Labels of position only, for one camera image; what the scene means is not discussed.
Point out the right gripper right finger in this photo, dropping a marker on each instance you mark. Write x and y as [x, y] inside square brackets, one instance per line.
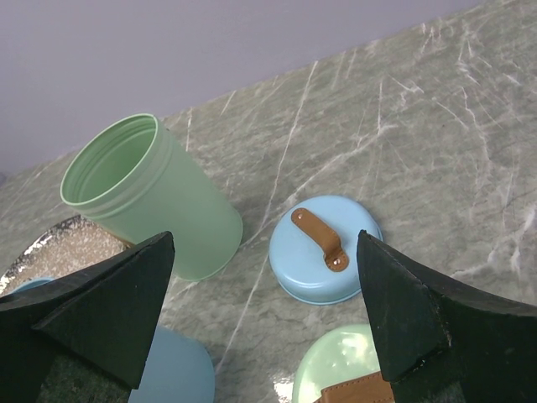
[440, 340]

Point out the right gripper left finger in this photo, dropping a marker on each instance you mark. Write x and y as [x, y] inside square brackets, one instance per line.
[85, 337]

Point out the green lid brown handle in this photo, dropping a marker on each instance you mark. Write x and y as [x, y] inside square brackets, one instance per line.
[342, 366]

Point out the blue lid brown handle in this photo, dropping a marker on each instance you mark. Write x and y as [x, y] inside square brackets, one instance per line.
[313, 249]

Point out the speckled ceramic plate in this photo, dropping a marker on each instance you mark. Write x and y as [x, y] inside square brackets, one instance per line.
[68, 246]

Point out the blue cylindrical container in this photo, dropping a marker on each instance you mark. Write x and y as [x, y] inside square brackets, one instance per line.
[178, 369]

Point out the green cylindrical container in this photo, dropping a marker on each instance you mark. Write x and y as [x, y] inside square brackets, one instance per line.
[135, 179]

